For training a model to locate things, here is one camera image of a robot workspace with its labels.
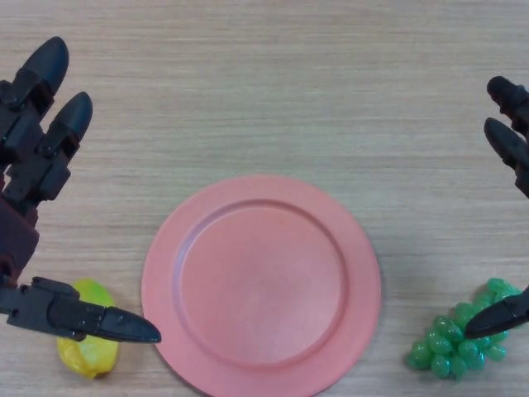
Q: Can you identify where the pink round plate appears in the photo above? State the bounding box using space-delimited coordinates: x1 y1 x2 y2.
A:
141 175 382 397

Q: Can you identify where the yellow starfruit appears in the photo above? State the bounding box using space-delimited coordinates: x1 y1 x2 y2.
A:
56 279 121 381

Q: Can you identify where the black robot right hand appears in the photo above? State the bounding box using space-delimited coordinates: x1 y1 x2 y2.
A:
465 76 529 340

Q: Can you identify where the green grapes bunch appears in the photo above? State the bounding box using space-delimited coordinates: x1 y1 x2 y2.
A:
403 277 522 381

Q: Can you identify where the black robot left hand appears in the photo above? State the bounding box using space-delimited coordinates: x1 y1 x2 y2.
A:
0 36 162 344

